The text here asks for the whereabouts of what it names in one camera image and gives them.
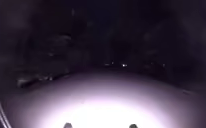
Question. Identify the pale paved path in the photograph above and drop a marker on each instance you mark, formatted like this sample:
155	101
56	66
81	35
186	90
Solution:
104	93

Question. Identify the dark trees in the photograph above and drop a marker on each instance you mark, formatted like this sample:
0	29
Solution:
57	46

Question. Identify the robot's own part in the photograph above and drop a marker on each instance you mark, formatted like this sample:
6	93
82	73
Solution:
133	126
67	125

